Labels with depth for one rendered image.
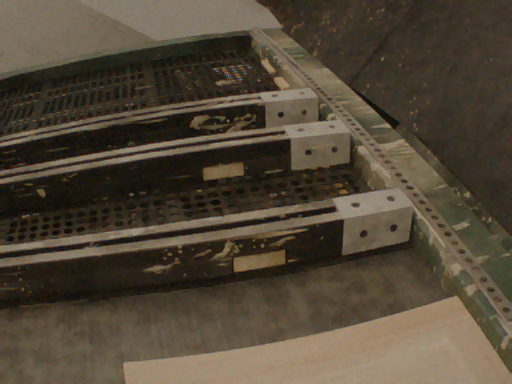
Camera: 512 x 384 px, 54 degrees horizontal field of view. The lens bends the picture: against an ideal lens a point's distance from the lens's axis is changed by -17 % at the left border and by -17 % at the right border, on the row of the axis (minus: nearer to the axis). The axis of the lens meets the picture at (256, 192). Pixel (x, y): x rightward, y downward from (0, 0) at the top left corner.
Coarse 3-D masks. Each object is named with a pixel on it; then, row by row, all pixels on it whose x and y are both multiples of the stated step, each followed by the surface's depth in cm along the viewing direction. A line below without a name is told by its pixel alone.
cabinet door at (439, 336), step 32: (384, 320) 75; (416, 320) 74; (448, 320) 73; (224, 352) 71; (256, 352) 71; (288, 352) 71; (320, 352) 70; (352, 352) 70; (384, 352) 70; (416, 352) 69; (448, 352) 68; (480, 352) 67
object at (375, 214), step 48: (384, 192) 94; (48, 240) 84; (96, 240) 85; (144, 240) 85; (192, 240) 84; (240, 240) 86; (288, 240) 88; (336, 240) 90; (384, 240) 92; (0, 288) 80; (48, 288) 82; (96, 288) 84
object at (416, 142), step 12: (348, 84) 214; (360, 96) 222; (372, 108) 226; (396, 120) 226; (408, 132) 219; (420, 144) 210; (432, 156) 201; (432, 168) 199; (444, 168) 193; (444, 180) 191; (456, 180) 185; (300, 192) 141; (456, 192) 183; (468, 192) 178; (468, 204) 176; (480, 204) 171; (480, 216) 168; (492, 216) 164; (492, 228) 162; (504, 228) 160
